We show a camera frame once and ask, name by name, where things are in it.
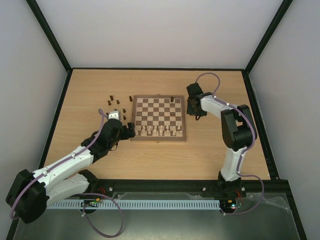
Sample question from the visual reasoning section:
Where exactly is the wooden chess board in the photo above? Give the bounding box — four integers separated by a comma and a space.
131, 94, 187, 142

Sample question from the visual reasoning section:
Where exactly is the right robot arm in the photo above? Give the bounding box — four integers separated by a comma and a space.
186, 82, 257, 196

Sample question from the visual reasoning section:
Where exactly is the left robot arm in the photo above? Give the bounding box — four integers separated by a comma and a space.
5, 109, 135, 224

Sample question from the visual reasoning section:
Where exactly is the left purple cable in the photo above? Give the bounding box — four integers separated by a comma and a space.
9, 108, 124, 237

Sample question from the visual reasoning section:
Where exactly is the white slotted cable duct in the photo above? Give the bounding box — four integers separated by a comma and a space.
48, 199, 221, 210

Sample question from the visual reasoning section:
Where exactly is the black aluminium frame rail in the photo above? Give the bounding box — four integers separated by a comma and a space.
85, 179, 292, 198

